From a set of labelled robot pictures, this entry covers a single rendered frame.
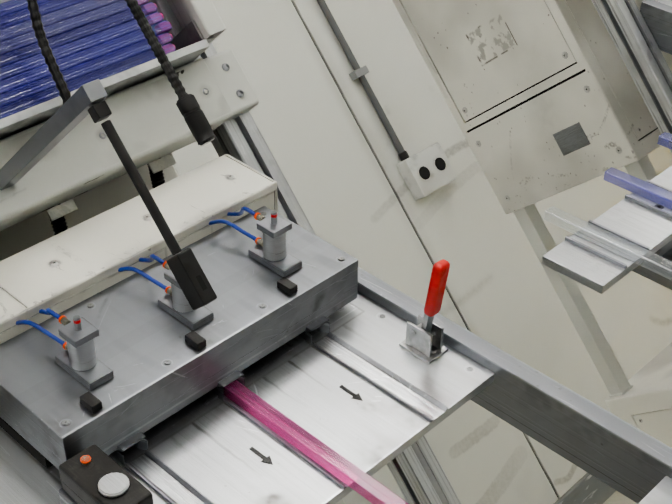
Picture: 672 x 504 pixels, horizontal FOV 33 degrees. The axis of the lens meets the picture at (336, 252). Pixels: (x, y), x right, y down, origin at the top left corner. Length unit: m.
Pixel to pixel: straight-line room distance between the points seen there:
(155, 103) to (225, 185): 0.11
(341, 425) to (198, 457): 0.13
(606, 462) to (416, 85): 2.47
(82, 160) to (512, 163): 1.05
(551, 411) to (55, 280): 0.46
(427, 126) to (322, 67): 0.38
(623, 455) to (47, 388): 0.49
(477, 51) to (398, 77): 1.42
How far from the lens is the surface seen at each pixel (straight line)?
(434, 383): 1.05
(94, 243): 1.10
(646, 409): 2.09
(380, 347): 1.08
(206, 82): 1.21
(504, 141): 2.00
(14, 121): 1.08
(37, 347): 1.01
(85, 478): 0.91
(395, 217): 3.21
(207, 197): 1.15
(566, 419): 1.04
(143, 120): 1.17
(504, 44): 1.94
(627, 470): 1.03
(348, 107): 3.25
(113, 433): 0.96
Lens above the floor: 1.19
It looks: 3 degrees down
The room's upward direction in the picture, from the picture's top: 28 degrees counter-clockwise
